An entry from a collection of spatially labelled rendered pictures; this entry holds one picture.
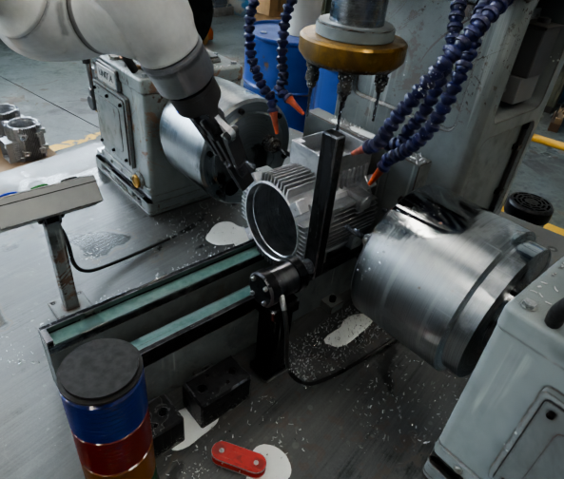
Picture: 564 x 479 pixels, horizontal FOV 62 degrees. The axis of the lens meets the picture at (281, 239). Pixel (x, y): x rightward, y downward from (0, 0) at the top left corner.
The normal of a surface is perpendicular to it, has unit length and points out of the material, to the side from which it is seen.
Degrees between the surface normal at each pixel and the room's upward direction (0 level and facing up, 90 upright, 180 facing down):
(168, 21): 93
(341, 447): 0
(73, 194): 54
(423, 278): 62
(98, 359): 0
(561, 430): 90
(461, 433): 89
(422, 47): 90
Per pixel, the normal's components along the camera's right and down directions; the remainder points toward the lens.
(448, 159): -0.76, 0.33
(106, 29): -0.37, 0.81
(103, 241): 0.09, -0.81
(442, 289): -0.59, -0.15
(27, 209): 0.58, -0.07
